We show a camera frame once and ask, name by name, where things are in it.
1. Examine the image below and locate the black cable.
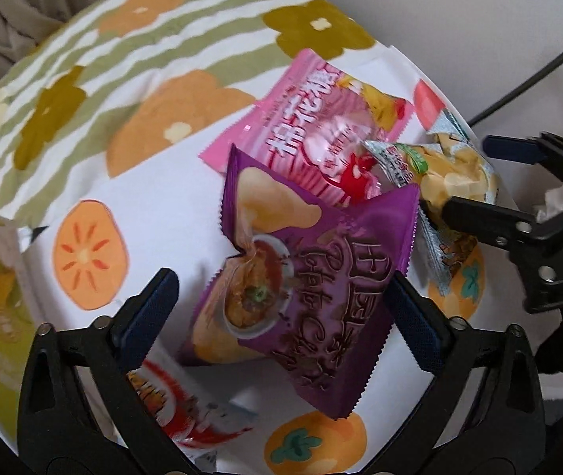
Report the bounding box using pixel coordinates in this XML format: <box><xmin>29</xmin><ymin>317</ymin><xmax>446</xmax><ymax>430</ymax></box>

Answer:
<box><xmin>466</xmin><ymin>34</ymin><xmax>563</xmax><ymax>125</ymax></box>

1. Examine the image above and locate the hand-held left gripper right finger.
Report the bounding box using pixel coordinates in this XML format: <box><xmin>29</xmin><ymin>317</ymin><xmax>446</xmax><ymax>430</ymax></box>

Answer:
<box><xmin>383</xmin><ymin>271</ymin><xmax>546</xmax><ymax>475</ymax></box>

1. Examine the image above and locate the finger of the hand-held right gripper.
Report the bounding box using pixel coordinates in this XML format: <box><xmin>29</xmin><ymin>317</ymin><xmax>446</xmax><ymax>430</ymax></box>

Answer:
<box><xmin>483</xmin><ymin>131</ymin><xmax>563</xmax><ymax>175</ymax></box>
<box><xmin>440</xmin><ymin>195</ymin><xmax>542</xmax><ymax>254</ymax></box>

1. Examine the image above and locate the purple potato chip packet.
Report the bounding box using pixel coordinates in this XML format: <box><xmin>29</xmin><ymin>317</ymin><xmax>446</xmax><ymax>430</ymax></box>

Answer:
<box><xmin>190</xmin><ymin>143</ymin><xmax>421</xmax><ymax>419</ymax></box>

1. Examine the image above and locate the white persimmon-print cloth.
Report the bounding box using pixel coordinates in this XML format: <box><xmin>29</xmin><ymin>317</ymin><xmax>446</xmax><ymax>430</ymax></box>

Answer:
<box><xmin>14</xmin><ymin>47</ymin><xmax>522</xmax><ymax>475</ymax></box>

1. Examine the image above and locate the green striped floral blanket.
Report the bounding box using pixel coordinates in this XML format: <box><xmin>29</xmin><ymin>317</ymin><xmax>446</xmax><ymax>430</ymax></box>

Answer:
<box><xmin>0</xmin><ymin>0</ymin><xmax>378</xmax><ymax>219</ymax></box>

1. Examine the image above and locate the yellow clear snack packet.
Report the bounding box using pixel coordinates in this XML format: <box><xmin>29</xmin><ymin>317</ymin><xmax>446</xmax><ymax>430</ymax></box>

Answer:
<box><xmin>364</xmin><ymin>111</ymin><xmax>502</xmax><ymax>298</ymax></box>

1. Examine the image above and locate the white crumpled cloth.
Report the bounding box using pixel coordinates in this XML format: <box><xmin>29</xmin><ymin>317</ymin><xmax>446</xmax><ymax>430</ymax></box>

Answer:
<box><xmin>533</xmin><ymin>185</ymin><xmax>563</xmax><ymax>223</ymax></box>

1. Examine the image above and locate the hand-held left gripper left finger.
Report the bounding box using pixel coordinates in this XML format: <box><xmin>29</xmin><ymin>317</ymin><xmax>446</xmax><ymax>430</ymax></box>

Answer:
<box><xmin>17</xmin><ymin>267</ymin><xmax>198</xmax><ymax>475</ymax></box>

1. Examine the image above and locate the pink marshmallow packet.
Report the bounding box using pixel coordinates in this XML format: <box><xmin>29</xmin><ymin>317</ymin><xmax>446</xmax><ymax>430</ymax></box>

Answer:
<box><xmin>198</xmin><ymin>48</ymin><xmax>415</xmax><ymax>209</ymax></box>

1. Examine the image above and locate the red snack packet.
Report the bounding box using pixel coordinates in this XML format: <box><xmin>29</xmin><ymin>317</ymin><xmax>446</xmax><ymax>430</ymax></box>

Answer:
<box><xmin>128</xmin><ymin>356</ymin><xmax>255</xmax><ymax>448</ymax></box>

